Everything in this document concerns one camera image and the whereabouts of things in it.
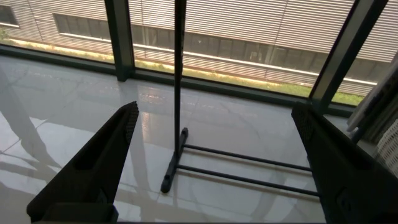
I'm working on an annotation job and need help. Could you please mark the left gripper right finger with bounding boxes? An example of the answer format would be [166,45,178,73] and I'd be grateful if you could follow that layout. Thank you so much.
[291,101,398,224]

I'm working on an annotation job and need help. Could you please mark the window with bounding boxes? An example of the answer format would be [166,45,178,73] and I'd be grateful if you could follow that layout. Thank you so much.
[0,0,398,118]

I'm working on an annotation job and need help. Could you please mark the beige curtain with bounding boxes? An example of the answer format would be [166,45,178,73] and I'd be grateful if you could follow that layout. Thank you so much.
[346,51,398,146]

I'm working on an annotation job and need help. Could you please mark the black clothes rack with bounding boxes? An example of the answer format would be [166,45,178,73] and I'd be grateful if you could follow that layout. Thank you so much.
[160,0,320,197]

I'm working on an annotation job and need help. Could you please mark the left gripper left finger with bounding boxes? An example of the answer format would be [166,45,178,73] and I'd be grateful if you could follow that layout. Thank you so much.
[26,101,140,223]

